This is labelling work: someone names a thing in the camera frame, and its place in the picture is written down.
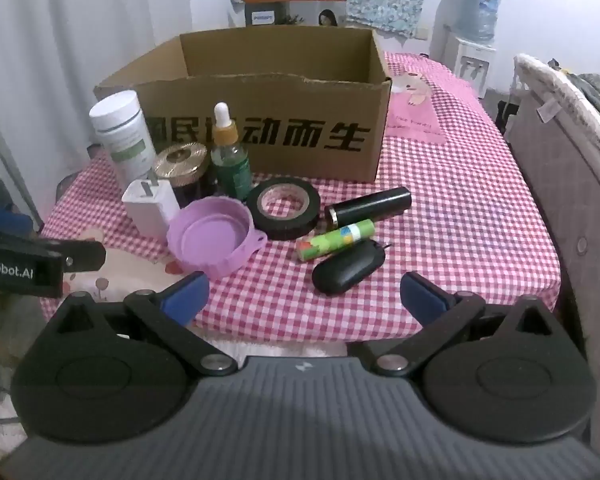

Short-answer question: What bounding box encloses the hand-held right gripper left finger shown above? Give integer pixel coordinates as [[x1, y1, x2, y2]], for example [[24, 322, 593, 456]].
[[55, 271, 240, 377]]

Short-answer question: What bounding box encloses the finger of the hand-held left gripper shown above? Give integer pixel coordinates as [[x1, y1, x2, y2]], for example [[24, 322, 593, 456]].
[[0, 207, 36, 234], [62, 240, 107, 274]]

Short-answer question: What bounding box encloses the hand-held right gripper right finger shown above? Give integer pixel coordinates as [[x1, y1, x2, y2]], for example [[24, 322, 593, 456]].
[[362, 271, 556, 377]]

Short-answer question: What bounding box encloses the black computer mouse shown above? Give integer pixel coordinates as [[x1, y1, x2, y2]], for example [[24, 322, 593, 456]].
[[312, 239, 393, 295]]

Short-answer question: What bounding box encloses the white charger plug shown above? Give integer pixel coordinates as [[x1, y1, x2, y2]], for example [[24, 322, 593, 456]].
[[121, 172, 181, 238]]

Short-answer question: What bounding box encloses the green patterned bag roll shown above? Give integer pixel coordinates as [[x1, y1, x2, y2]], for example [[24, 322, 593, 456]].
[[296, 220, 376, 263]]

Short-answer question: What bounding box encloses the black cylindrical tube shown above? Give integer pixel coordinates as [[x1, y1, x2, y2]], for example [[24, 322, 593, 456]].
[[324, 186, 412, 226]]

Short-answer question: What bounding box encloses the black tape roll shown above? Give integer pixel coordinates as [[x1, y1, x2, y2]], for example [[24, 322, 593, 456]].
[[246, 177, 320, 241]]

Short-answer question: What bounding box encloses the green glass dropper bottle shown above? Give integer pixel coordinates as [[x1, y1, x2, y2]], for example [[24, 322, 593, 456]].
[[211, 102, 253, 200]]

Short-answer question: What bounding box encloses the white supplement bottle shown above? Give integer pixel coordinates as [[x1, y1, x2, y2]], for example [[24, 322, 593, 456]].
[[89, 90, 157, 181]]

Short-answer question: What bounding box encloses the dark jar with gold lid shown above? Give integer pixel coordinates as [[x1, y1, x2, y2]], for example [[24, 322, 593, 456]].
[[153, 142, 212, 208]]

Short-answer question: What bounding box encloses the brown cardboard box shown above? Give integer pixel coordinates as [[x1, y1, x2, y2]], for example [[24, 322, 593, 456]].
[[94, 26, 393, 184]]

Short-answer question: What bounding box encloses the grey upholstered bed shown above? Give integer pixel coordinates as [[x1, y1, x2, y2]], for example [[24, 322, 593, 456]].
[[505, 55, 600, 461]]

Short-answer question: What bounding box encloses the white curtain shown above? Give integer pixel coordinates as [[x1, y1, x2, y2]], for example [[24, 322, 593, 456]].
[[0, 0, 231, 221]]

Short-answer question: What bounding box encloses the white water dispenser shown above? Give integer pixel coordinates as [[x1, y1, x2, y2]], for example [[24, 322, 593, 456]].
[[430, 25, 496, 98]]

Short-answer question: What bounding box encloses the grey bed with white blanket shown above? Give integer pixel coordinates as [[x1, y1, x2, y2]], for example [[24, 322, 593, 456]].
[[512, 54, 600, 161]]

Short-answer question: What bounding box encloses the grey cloth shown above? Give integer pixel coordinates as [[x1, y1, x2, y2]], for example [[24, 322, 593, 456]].
[[565, 72, 600, 136]]

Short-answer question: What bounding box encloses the blue water jug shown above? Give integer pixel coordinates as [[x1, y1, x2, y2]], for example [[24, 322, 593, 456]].
[[445, 0, 506, 43]]

